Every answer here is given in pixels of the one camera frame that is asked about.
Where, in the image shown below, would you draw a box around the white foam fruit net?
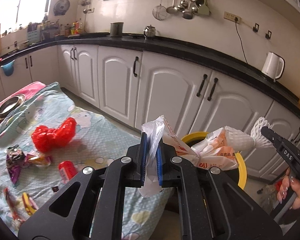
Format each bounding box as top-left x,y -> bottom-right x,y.
224,117 -> 274,152

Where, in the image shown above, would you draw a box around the hanging steel ladle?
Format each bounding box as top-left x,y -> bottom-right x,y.
166,0 -> 178,15

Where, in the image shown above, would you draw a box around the hanging green spatula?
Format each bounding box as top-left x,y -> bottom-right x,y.
198,0 -> 210,16

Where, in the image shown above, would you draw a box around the pink blanket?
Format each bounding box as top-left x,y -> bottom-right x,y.
0,81 -> 47,120

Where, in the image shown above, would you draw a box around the condiment bottles on counter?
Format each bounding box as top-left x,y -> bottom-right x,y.
59,19 -> 84,37

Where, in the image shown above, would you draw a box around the red cylindrical tube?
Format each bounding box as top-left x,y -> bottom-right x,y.
58,160 -> 78,185

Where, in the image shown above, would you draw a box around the dark metal pot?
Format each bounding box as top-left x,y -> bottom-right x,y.
109,22 -> 124,37

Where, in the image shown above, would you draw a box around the red strawberry snack wrapper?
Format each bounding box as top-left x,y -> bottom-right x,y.
3,187 -> 24,227

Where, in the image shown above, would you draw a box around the hello kitty light blue blanket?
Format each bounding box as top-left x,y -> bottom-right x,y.
0,81 -> 176,240

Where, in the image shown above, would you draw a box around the black kitchen countertop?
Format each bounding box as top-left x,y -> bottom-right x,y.
0,33 -> 300,119

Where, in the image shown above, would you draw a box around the brown chocolate bar wrapper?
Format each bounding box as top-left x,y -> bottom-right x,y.
51,186 -> 59,193

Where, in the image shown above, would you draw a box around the yellow red snack box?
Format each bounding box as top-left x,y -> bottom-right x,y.
22,192 -> 39,216

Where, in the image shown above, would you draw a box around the hanging wire skimmer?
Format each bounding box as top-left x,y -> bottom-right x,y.
152,0 -> 168,21

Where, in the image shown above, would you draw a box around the wall mounted round fan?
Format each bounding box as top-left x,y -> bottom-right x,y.
53,0 -> 70,16

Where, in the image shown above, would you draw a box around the small steel teapot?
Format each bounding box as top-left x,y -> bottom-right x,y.
143,25 -> 156,39

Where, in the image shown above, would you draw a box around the white lower kitchen cabinets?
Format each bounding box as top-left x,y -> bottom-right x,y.
0,44 -> 300,148

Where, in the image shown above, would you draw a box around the purple snack wrapper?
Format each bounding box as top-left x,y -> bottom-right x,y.
5,145 -> 52,185

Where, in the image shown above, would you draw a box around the white electric kettle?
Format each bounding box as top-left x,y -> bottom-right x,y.
262,51 -> 285,82

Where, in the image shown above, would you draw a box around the right hand on gripper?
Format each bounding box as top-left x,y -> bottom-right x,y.
276,167 -> 300,210

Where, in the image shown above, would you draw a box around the black kettle power cord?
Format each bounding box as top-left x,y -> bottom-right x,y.
235,21 -> 249,65

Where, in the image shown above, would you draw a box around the white printed plastic bag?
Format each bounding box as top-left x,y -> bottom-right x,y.
137,115 -> 239,198

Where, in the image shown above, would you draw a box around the yellow rimmed trash bin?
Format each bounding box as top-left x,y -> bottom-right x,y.
181,128 -> 247,189

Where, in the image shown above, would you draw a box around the blue hanging basket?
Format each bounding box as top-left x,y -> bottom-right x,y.
0,60 -> 14,77

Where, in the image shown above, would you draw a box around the red plastic bag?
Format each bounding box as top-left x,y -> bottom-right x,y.
31,117 -> 77,153

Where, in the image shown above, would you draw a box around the clear plastic bag on floor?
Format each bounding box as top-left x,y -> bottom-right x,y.
257,181 -> 282,214

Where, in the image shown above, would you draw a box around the round steel pan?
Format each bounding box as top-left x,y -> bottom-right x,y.
0,94 -> 26,123

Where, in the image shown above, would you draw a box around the wall power strip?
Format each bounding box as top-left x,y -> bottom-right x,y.
223,11 -> 241,24

